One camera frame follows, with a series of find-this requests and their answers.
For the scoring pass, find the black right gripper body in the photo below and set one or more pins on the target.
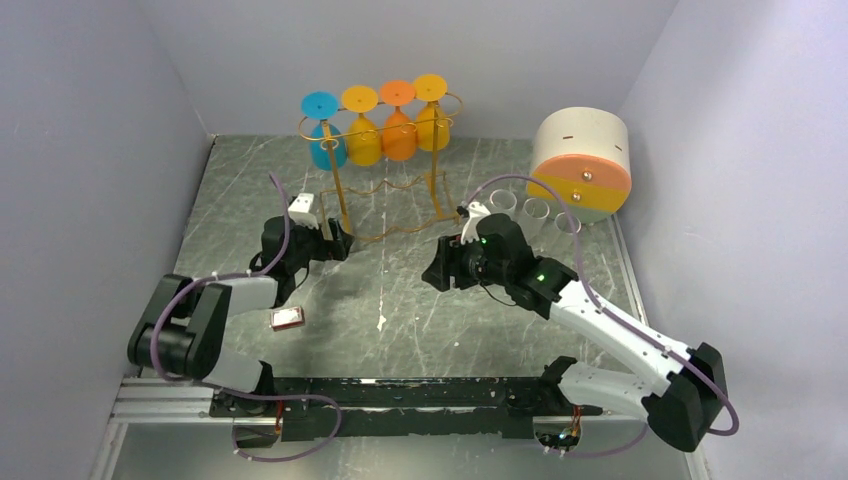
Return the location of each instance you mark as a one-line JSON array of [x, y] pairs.
[[470, 263]]

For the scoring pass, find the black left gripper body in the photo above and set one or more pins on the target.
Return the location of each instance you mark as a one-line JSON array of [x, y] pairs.
[[311, 245]]

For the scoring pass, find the clear wine glass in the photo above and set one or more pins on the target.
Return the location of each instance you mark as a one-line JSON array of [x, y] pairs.
[[566, 231], [532, 217], [502, 201]]

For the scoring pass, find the gold wire glass rack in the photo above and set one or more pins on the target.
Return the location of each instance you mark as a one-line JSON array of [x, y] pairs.
[[435, 179]]

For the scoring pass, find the blue wine glass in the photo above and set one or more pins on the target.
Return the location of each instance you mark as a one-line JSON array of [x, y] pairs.
[[328, 148]]

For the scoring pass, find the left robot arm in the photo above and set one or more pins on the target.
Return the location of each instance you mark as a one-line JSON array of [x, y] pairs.
[[181, 330]]

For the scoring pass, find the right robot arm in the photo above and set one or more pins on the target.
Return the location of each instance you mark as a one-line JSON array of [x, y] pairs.
[[677, 390]]

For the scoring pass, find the yellow wine glass left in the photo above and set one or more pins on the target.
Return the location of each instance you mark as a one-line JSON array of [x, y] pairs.
[[363, 139]]

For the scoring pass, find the yellow wine glass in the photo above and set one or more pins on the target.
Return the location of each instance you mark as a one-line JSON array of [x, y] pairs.
[[432, 124], [363, 139]]

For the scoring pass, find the orange wine glass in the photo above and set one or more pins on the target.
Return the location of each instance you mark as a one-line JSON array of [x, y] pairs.
[[398, 135]]

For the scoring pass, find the yellow wine glass right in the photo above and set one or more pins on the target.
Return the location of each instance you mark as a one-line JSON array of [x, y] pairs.
[[432, 124]]

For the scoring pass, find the small red white box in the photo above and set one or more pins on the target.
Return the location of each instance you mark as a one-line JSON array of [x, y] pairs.
[[286, 318]]

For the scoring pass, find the round beige drawer cabinet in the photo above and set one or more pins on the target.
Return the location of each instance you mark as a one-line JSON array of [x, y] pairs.
[[583, 154]]

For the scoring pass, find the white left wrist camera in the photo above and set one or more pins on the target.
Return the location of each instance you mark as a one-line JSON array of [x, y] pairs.
[[301, 211]]

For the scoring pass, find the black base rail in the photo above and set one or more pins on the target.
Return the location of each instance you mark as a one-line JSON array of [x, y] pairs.
[[354, 407]]

